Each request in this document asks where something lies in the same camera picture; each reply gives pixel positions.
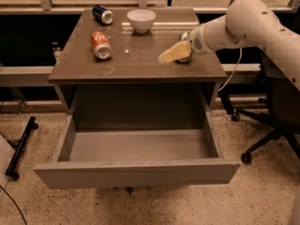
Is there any white bowl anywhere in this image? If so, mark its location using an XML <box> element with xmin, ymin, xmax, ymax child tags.
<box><xmin>127</xmin><ymin>9</ymin><xmax>157</xmax><ymax>33</ymax></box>

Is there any grey cabinet with top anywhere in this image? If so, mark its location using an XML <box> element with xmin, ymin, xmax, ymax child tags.
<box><xmin>47</xmin><ymin>7</ymin><xmax>228</xmax><ymax>130</ymax></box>

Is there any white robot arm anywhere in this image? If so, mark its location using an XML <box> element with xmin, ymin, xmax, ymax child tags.
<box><xmin>172</xmin><ymin>0</ymin><xmax>300</xmax><ymax>225</ymax></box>

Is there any blue soda can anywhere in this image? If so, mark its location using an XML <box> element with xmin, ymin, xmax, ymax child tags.
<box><xmin>92</xmin><ymin>5</ymin><xmax>113</xmax><ymax>25</ymax></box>

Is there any black office chair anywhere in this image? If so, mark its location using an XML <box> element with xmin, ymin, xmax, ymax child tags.
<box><xmin>218</xmin><ymin>54</ymin><xmax>300</xmax><ymax>164</ymax></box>

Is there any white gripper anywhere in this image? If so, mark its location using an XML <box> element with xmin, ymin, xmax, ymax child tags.
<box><xmin>158</xmin><ymin>26</ymin><xmax>212</xmax><ymax>64</ymax></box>

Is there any green soda can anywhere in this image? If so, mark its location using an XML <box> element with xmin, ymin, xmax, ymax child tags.
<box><xmin>178</xmin><ymin>32</ymin><xmax>193</xmax><ymax>63</ymax></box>

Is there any open grey top drawer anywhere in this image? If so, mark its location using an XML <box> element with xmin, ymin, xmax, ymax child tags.
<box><xmin>33</xmin><ymin>87</ymin><xmax>242</xmax><ymax>190</ymax></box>

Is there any black floor cable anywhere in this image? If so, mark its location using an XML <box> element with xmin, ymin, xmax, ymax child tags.
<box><xmin>0</xmin><ymin>184</ymin><xmax>29</xmax><ymax>225</ymax></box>

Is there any black wheeled stand base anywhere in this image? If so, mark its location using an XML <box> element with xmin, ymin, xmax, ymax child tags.
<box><xmin>6</xmin><ymin>116</ymin><xmax>38</xmax><ymax>180</ymax></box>

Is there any white cable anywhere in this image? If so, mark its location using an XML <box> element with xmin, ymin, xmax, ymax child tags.
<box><xmin>217</xmin><ymin>47</ymin><xmax>244</xmax><ymax>93</ymax></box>

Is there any red soda can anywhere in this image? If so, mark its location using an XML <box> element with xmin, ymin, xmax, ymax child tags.
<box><xmin>91</xmin><ymin>31</ymin><xmax>112</xmax><ymax>60</ymax></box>

